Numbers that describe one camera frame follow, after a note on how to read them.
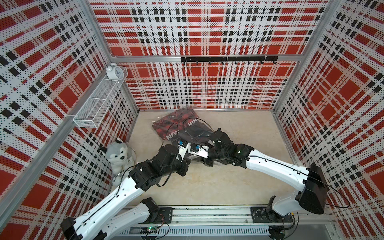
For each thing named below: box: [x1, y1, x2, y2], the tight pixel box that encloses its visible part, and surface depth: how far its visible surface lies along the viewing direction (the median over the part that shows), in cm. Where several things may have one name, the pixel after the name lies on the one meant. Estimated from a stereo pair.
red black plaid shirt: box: [152, 108, 200, 141], surface depth 113 cm
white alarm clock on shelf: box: [106, 62, 125, 80], surface depth 82 cm
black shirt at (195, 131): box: [177, 117, 215, 144], surface depth 108 cm
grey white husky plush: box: [99, 138, 135, 186], surface depth 78 cm
